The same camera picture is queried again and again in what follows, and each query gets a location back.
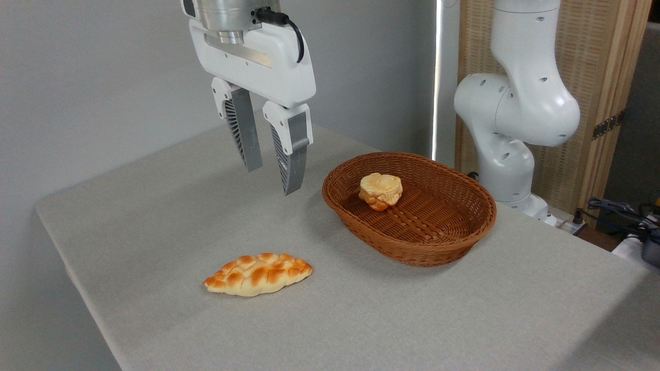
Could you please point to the white vertical wall trim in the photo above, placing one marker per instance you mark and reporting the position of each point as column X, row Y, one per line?
column 436, row 77

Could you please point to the wooden woven folding screen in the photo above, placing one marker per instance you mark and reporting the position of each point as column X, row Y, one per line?
column 598, row 51

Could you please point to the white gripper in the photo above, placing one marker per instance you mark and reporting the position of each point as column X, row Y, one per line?
column 258, row 67

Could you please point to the dark metal screen hinge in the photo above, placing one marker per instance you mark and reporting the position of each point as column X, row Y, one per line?
column 608, row 125

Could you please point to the white power strip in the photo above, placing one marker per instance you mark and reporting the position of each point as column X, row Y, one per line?
column 564, row 224

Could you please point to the brown wicker oval basket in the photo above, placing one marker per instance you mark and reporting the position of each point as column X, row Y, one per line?
column 412, row 242

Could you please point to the grey table cloth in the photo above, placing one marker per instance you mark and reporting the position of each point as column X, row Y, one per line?
column 361, row 319

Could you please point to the round golden bread bun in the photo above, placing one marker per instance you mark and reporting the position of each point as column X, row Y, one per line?
column 380, row 189

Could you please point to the braided golden bread loaf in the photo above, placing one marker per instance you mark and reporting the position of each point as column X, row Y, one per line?
column 258, row 275

